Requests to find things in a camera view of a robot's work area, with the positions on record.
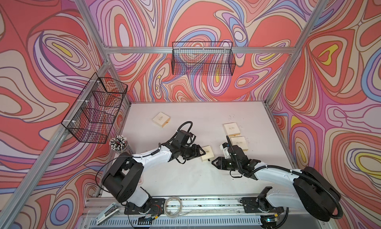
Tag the clear cup of pens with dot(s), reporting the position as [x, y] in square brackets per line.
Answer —
[118, 144]

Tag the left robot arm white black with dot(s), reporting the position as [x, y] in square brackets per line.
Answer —
[122, 178]

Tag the small cream jewelry box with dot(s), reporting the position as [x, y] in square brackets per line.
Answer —
[208, 153]

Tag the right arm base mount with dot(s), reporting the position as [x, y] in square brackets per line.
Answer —
[260, 204]

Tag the black wire basket back wall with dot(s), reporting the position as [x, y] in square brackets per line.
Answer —
[205, 58]

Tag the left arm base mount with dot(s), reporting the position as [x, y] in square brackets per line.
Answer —
[148, 212]

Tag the black wire basket left wall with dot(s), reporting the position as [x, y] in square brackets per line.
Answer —
[95, 110]

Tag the black wire basket wall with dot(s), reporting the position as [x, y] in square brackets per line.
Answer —
[205, 58]
[95, 110]

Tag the cream drawer jewelry box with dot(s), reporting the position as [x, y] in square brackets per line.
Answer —
[232, 129]

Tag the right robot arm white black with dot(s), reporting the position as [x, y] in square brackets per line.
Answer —
[304, 189]

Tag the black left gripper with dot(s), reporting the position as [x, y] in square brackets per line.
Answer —
[196, 152]

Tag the white stapler on rail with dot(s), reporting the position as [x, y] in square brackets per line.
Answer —
[107, 213]

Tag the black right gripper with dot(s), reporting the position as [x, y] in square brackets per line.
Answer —
[219, 163]

